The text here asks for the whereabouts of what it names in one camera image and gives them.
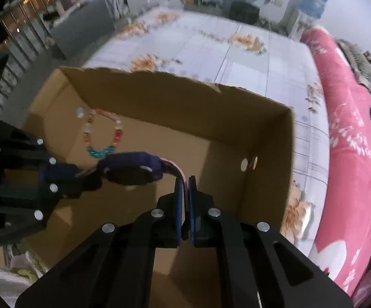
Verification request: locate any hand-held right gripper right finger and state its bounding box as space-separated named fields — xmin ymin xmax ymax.
xmin=188 ymin=176 xmax=353 ymax=308

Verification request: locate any hot pink floral blanket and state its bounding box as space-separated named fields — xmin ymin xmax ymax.
xmin=301 ymin=27 xmax=371 ymax=297

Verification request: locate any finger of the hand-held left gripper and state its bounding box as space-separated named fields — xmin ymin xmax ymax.
xmin=0 ymin=121 xmax=81 ymax=183
xmin=0 ymin=178 xmax=103 ymax=248

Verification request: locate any grey patterned pillow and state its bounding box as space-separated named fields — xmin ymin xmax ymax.
xmin=335 ymin=38 xmax=371 ymax=97

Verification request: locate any floral tablecloth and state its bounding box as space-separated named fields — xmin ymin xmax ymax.
xmin=0 ymin=8 xmax=330 ymax=257

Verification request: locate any brown cardboard box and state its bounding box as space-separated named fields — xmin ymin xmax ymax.
xmin=22 ymin=66 xmax=297 ymax=308

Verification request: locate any white water dispenser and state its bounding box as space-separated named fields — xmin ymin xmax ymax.
xmin=283 ymin=0 xmax=314 ymax=37

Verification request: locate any metal window grille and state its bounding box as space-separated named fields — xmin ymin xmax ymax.
xmin=0 ymin=0 xmax=77 ymax=58

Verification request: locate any black smartwatch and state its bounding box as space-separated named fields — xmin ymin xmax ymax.
xmin=76 ymin=151 xmax=189 ymax=196

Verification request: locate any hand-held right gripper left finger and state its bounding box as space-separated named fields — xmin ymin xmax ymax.
xmin=15 ymin=177 xmax=188 ymax=308

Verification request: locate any multicolour bead bracelet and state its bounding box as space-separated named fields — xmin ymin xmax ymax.
xmin=83 ymin=109 xmax=124 ymax=159

